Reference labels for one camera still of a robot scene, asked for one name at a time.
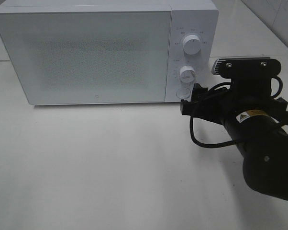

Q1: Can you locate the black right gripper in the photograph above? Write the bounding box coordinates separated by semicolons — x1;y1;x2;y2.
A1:
180;79;288;125

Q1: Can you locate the round white door button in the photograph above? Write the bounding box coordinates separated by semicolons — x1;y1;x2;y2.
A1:
176;88;191;100

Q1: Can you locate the white microwave knob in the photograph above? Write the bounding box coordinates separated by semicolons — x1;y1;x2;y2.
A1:
182;34;201;55
179;66;196;83

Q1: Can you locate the white microwave door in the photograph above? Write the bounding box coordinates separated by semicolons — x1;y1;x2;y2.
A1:
0;11;171;105

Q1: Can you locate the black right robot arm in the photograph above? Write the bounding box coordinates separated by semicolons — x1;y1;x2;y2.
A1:
180;80;288;201

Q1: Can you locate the white adjacent table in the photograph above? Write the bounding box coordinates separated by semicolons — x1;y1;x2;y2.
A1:
211;0;288;58

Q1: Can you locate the white microwave oven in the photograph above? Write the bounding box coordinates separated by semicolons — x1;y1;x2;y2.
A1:
0;0;219;104

